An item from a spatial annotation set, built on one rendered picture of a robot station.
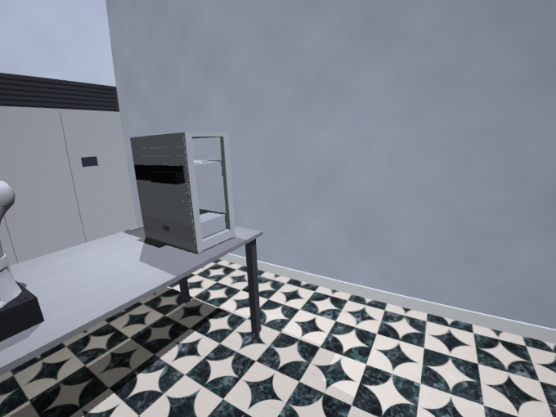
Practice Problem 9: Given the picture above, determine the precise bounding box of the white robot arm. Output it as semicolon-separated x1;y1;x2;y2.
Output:
0;181;22;308

